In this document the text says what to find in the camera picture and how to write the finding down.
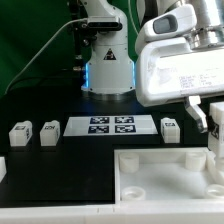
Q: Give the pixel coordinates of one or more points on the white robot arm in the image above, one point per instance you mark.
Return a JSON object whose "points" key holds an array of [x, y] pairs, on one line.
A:
{"points": [[110, 71]]}

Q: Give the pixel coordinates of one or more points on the white front rail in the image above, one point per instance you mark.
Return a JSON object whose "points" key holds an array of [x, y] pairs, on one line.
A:
{"points": [[196, 212]]}

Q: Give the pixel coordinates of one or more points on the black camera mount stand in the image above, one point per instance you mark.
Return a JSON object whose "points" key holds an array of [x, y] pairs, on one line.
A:
{"points": [[77, 11]]}

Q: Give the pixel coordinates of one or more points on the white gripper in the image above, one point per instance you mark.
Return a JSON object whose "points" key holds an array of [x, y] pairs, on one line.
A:
{"points": [[167, 71]]}

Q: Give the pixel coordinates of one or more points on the white square tabletop part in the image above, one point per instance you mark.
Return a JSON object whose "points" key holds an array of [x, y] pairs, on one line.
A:
{"points": [[167, 175]]}

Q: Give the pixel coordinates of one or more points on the dark camera on base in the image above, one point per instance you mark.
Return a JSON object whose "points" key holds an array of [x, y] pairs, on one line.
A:
{"points": [[103, 23]]}

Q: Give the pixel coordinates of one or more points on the white marker base sheet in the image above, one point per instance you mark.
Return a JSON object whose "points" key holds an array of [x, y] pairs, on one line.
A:
{"points": [[110, 125]]}

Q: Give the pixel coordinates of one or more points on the white obstacle block left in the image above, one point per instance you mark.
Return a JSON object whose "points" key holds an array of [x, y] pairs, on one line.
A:
{"points": [[3, 169]]}

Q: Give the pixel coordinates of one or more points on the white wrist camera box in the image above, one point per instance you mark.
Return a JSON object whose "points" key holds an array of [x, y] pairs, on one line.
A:
{"points": [[174, 23]]}

